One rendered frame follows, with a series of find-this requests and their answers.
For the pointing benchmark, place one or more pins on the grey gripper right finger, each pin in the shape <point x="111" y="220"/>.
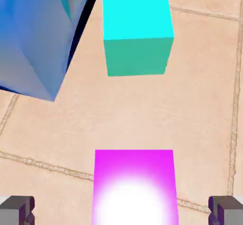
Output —
<point x="227" y="210"/>

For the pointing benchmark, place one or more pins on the small magenta cube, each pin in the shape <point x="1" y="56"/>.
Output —
<point x="133" y="172"/>

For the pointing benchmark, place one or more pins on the small cyan cube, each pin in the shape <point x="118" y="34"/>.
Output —
<point x="136" y="29"/>

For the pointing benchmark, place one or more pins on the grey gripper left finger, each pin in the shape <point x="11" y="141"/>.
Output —
<point x="13" y="210"/>

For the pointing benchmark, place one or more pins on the large blue box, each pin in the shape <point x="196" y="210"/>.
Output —
<point x="32" y="39"/>

